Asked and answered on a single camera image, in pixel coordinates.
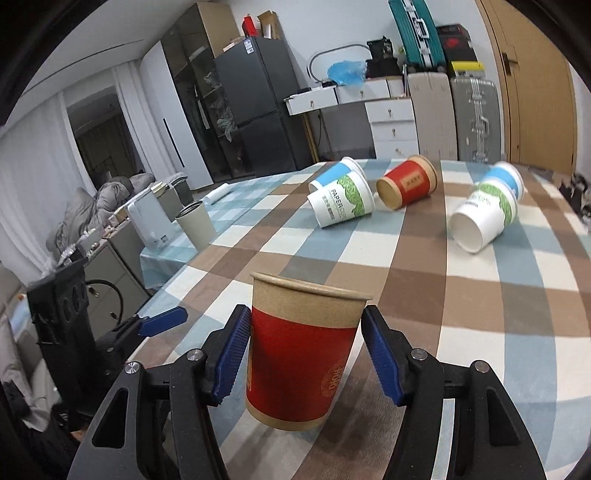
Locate red paper cup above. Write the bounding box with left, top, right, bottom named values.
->
left=376, top=155, right=438, bottom=211
left=245, top=272, right=374, bottom=432

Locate white green paper cup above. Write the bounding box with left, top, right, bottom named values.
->
left=450, top=182, right=518, bottom=254
left=307, top=172, right=376, bottom=229

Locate cardboard box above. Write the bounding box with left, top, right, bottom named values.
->
left=257, top=11, right=283, bottom=41

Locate brown blue checked tablecloth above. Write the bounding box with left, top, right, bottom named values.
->
left=124, top=158, right=591, bottom=480

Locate white blue paper cup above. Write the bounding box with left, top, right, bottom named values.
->
left=308, top=156, right=366, bottom=193
left=479, top=161, right=525, bottom=202

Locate white desk with drawers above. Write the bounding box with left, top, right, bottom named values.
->
left=283, top=76, right=420, bottom=160

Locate black refrigerator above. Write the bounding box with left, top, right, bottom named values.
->
left=213, top=36, right=315, bottom=177

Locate dark glass display cabinet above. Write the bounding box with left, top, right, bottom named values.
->
left=161, top=2, right=243, bottom=185

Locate black red box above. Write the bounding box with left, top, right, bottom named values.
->
left=436, top=25, right=477, bottom=64

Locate grey tumbler cup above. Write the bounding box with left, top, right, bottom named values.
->
left=175, top=200, right=216, bottom=250

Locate white curtain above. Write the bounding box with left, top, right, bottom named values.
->
left=0, top=60, right=153, bottom=296

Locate teal suitcase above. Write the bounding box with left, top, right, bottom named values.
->
left=388, top=0, right=447, bottom=73

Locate white paper roll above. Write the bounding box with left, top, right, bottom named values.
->
left=205, top=183, right=239, bottom=204

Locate silver suitcase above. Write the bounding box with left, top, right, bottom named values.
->
left=450, top=76, right=502, bottom=162

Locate black bag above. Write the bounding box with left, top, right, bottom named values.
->
left=366, top=36, right=402, bottom=78

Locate light blue checked tablecloth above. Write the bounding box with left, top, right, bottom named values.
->
left=140, top=161, right=333, bottom=291

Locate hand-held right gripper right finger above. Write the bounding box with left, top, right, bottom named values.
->
left=362, top=305, right=550, bottom=480

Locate blue plastic bag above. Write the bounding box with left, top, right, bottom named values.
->
left=327, top=60, right=368, bottom=87

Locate grey blanket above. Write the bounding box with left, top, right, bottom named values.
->
left=46, top=172, right=155, bottom=259

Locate grey low cabinet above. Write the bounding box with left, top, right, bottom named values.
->
left=81, top=217, right=151, bottom=324

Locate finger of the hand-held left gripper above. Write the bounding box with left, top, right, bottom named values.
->
left=121, top=308, right=188, bottom=344

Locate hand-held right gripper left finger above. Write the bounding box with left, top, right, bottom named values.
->
left=69, top=304, right=253, bottom=480

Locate grey trash bin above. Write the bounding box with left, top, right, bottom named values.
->
left=172, top=177, right=195, bottom=209

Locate white oval ring lamp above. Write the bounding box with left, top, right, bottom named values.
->
left=307, top=44, right=371, bottom=88

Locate white electric kettle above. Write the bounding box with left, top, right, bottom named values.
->
left=126, top=190, right=170, bottom=253

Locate yellow black box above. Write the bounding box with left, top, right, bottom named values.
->
left=447, top=61, right=486, bottom=79

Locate beige suitcase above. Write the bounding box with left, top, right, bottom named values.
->
left=407, top=71, right=459, bottom=160

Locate wooden door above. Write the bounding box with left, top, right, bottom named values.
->
left=477, top=0, right=579, bottom=175

